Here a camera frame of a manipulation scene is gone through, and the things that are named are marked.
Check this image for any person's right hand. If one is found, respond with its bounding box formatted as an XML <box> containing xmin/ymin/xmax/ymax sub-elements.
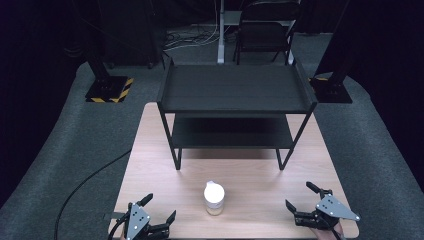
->
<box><xmin>308</xmin><ymin>221</ymin><xmax>346</xmax><ymax>240</ymax></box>

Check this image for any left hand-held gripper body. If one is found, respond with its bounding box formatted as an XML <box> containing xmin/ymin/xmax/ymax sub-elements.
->
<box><xmin>116</xmin><ymin>201</ymin><xmax>172</xmax><ymax>240</ymax></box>

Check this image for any black folding chair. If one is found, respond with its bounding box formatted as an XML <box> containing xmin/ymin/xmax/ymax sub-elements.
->
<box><xmin>232</xmin><ymin>0</ymin><xmax>301</xmax><ymax>66</ymax></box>

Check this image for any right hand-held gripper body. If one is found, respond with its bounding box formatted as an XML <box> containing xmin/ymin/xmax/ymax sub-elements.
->
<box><xmin>293</xmin><ymin>188</ymin><xmax>361</xmax><ymax>232</ymax></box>

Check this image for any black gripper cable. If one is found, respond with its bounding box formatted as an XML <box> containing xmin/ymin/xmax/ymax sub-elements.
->
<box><xmin>106</xmin><ymin>212</ymin><xmax>130</xmax><ymax>240</ymax></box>

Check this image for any bundle of floor cables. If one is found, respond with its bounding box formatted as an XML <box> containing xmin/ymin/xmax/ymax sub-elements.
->
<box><xmin>164</xmin><ymin>27</ymin><xmax>232</xmax><ymax>52</ymax></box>

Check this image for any white-lidded clear jar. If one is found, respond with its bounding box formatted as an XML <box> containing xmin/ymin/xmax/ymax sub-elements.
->
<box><xmin>203</xmin><ymin>180</ymin><xmax>226</xmax><ymax>217</ymax></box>

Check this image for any black two-tier shelf rack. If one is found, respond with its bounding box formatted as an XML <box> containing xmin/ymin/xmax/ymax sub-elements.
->
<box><xmin>156</xmin><ymin>57</ymin><xmax>318</xmax><ymax>172</ymax></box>

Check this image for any long black floor cable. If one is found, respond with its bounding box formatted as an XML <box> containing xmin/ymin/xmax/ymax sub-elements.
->
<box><xmin>53</xmin><ymin>149</ymin><xmax>133</xmax><ymax>240</ymax></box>

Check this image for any black stand with striped base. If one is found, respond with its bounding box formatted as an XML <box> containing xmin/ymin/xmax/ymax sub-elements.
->
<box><xmin>309</xmin><ymin>0</ymin><xmax>354</xmax><ymax>104</ymax></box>
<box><xmin>79</xmin><ymin>43</ymin><xmax>135</xmax><ymax>104</ymax></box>

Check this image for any dark equipment case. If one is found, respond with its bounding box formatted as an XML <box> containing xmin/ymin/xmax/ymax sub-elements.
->
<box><xmin>99</xmin><ymin>0</ymin><xmax>166</xmax><ymax>70</ymax></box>

